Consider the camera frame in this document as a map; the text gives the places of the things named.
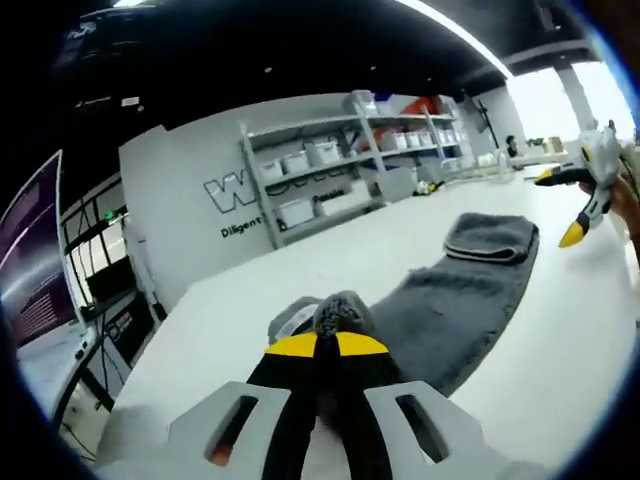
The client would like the grey fluffy towel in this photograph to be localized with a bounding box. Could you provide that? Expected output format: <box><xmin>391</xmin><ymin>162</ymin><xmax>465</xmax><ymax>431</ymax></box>
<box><xmin>267</xmin><ymin>212</ymin><xmax>541</xmax><ymax>397</ymax></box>

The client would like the person's right hand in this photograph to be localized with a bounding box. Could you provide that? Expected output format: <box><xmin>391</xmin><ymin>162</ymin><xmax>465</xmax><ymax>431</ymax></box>
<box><xmin>607</xmin><ymin>172</ymin><xmax>640</xmax><ymax>232</ymax></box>

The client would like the black stand with screen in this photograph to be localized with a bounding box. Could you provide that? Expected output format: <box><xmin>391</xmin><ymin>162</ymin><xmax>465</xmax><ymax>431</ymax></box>
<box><xmin>469</xmin><ymin>95</ymin><xmax>502</xmax><ymax>151</ymax></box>

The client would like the yellow black tool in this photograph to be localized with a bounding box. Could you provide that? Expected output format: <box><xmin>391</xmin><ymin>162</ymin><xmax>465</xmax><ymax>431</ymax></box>
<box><xmin>413</xmin><ymin>178</ymin><xmax>447</xmax><ymax>197</ymax></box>

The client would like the ceiling light strip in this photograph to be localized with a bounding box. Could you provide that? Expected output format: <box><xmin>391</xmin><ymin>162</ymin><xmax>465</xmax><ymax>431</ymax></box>
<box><xmin>393</xmin><ymin>0</ymin><xmax>516</xmax><ymax>80</ymax></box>

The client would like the white side desk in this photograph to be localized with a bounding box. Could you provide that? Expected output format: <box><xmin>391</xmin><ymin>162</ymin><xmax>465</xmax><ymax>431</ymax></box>
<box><xmin>14</xmin><ymin>324</ymin><xmax>101</xmax><ymax>426</ymax></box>

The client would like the grey metal shelf unit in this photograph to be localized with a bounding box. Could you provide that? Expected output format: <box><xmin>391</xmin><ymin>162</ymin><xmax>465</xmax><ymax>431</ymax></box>
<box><xmin>238</xmin><ymin>89</ymin><xmax>474</xmax><ymax>251</ymax></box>

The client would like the row of white storage boxes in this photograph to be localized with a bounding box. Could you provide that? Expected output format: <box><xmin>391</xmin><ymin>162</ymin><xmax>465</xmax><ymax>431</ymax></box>
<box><xmin>257</xmin><ymin>89</ymin><xmax>466</xmax><ymax>226</ymax></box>

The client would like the large purple-screen monitor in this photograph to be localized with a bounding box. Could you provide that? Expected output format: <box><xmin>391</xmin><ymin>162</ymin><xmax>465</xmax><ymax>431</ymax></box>
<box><xmin>0</xmin><ymin>148</ymin><xmax>77</xmax><ymax>349</ymax></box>

